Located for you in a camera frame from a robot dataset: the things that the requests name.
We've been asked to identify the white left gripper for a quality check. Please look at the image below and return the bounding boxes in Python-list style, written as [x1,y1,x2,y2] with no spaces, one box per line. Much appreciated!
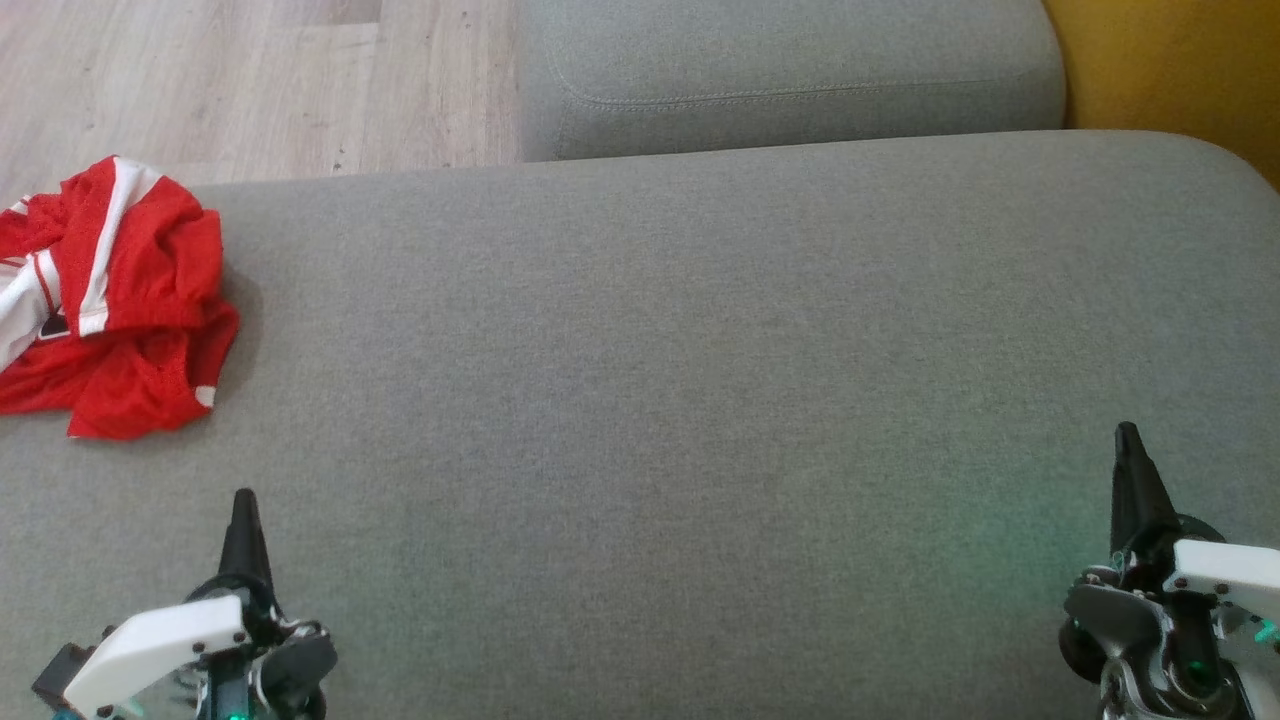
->
[62,488,339,720]

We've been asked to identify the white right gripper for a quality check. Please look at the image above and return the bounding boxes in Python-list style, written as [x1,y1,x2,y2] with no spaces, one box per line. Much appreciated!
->
[1060,422,1280,720]

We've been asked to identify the red basketball jersey white sleeves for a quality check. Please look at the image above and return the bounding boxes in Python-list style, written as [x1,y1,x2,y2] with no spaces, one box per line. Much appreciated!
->
[0,195,242,442]

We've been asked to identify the yellow sofa back cushion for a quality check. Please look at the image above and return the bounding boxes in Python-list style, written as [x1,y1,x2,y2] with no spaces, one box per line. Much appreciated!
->
[1043,0,1280,191]

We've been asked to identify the large grey sofa seat cushion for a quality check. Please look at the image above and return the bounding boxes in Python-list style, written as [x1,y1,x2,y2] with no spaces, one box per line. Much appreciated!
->
[0,130,1280,720]

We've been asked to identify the small grey sofa seat cushion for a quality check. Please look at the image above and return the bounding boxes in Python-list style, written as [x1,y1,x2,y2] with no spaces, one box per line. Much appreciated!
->
[515,0,1067,162]

